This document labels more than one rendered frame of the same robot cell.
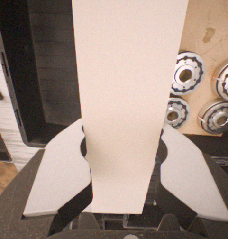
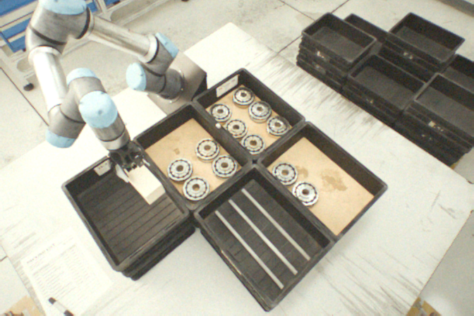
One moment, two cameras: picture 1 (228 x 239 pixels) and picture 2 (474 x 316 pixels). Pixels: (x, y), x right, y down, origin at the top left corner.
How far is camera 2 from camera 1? 1.04 m
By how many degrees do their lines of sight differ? 56
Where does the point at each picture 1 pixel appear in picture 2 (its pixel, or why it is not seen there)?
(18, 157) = not seen: outside the picture
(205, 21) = (169, 149)
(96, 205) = (144, 192)
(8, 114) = not seen: outside the picture
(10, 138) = not seen: outside the picture
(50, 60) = (108, 225)
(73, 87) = (131, 228)
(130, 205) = (154, 183)
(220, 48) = (187, 149)
